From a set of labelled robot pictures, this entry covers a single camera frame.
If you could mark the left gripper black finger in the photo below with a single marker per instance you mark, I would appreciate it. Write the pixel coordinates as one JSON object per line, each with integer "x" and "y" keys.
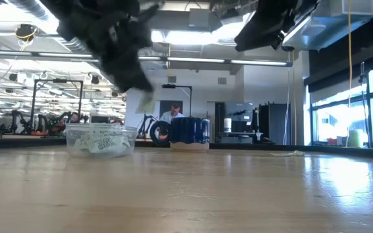
{"x": 138, "y": 72}
{"x": 120, "y": 74}

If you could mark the tall black cabinet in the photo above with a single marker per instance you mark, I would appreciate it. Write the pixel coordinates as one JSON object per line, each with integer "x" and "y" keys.
{"x": 275, "y": 124}

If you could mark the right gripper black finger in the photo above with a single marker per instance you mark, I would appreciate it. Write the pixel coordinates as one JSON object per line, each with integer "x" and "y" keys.
{"x": 254, "y": 37}

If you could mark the long ceiling light strip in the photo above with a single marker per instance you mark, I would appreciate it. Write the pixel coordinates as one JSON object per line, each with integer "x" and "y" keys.
{"x": 11, "y": 53}
{"x": 238, "y": 61}

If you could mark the blue ceramic mug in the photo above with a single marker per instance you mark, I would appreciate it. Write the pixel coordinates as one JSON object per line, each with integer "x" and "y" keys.
{"x": 189, "y": 131}

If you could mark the black overhead lamp stand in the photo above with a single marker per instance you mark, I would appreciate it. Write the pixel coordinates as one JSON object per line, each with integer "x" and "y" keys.
{"x": 173, "y": 86}

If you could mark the yellow green bin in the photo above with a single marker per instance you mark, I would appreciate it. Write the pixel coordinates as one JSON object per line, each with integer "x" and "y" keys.
{"x": 356, "y": 139}

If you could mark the person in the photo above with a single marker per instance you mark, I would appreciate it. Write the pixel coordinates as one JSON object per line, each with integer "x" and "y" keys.
{"x": 172, "y": 116}

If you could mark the dark workstation shelf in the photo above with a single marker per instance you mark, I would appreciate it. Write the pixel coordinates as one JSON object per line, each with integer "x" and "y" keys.
{"x": 238, "y": 108}

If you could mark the black table edge rail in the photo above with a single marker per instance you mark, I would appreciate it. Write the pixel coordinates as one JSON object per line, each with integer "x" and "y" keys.
{"x": 335, "y": 149}

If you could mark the black metal frame stand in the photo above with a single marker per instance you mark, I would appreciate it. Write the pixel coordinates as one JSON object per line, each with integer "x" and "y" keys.
{"x": 57, "y": 80}

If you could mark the background black robot arm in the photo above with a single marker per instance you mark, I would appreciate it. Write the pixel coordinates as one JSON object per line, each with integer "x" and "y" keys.
{"x": 16, "y": 118}
{"x": 57, "y": 124}

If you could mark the clear plastic container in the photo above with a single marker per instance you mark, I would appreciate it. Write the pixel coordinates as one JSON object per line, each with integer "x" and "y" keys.
{"x": 70, "y": 152}

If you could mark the silver ceiling duct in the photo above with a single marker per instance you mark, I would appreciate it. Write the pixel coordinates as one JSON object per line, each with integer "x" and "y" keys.
{"x": 335, "y": 19}

